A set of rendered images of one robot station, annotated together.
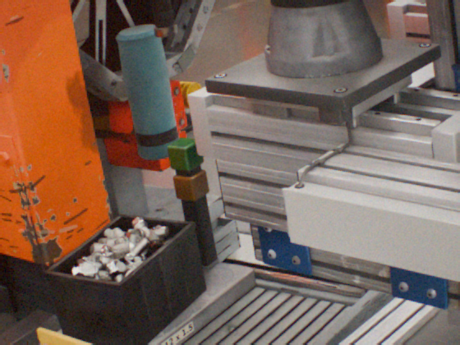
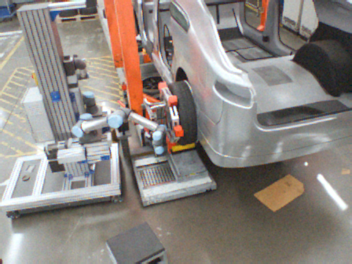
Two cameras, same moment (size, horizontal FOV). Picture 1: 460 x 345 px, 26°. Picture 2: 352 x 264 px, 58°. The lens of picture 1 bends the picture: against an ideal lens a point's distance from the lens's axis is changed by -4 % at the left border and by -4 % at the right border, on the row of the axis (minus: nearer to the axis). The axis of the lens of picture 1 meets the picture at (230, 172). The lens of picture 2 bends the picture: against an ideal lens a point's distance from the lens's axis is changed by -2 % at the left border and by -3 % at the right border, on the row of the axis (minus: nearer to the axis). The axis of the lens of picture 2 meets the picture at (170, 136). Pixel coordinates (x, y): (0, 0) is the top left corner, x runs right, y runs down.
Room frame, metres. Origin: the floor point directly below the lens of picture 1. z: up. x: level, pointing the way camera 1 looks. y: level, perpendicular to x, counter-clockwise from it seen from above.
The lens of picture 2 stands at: (3.88, -2.18, 2.55)
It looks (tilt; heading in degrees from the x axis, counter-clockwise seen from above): 34 degrees down; 127
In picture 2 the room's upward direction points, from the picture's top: 5 degrees counter-clockwise
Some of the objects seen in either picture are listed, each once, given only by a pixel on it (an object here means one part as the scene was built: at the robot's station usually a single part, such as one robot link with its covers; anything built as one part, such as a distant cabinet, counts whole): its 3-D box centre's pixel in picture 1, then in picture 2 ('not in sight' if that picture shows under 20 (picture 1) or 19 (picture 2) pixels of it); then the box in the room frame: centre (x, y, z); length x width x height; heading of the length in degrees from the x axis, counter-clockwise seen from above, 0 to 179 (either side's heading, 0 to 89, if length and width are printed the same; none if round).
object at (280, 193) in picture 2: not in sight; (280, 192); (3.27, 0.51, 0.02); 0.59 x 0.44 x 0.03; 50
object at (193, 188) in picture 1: (190, 184); not in sight; (1.48, 0.06, 0.59); 0.04 x 0.04 x 0.04; 50
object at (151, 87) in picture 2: not in sight; (155, 89); (1.00, 1.33, 0.39); 0.66 x 0.66 x 0.24
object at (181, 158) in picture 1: (185, 154); not in sight; (1.48, 0.06, 0.64); 0.04 x 0.04 x 0.04; 50
